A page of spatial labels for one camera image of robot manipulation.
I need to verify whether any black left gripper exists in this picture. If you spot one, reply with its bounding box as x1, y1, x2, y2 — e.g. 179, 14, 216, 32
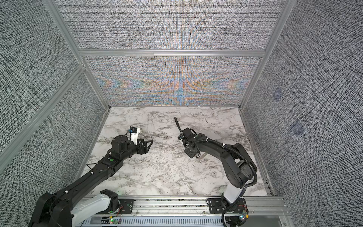
121, 138, 154, 161

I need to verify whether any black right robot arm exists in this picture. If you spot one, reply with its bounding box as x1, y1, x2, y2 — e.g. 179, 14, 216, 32
178, 132, 258, 205

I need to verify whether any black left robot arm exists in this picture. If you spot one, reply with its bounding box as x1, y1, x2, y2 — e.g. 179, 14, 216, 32
29, 135, 153, 227

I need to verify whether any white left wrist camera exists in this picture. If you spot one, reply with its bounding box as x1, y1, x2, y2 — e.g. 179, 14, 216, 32
128, 126, 140, 145

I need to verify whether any black corrugated right cable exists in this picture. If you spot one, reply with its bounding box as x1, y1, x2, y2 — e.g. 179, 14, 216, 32
174, 116, 258, 196

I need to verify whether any aluminium front rail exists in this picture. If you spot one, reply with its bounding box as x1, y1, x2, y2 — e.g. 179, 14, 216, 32
70, 195, 290, 218

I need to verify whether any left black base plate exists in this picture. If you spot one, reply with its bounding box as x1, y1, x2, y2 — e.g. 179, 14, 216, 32
106, 199, 134, 215

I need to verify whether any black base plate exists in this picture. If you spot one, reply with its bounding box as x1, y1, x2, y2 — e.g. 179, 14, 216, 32
206, 197, 249, 214
106, 199, 134, 215

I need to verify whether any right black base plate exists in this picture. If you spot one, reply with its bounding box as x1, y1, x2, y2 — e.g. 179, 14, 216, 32
206, 197, 249, 214

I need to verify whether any slotted grey cable duct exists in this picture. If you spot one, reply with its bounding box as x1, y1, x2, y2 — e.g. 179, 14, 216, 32
78, 216, 223, 227

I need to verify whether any aluminium enclosure frame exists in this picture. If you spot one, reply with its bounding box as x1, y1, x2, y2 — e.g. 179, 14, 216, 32
1, 1, 287, 200

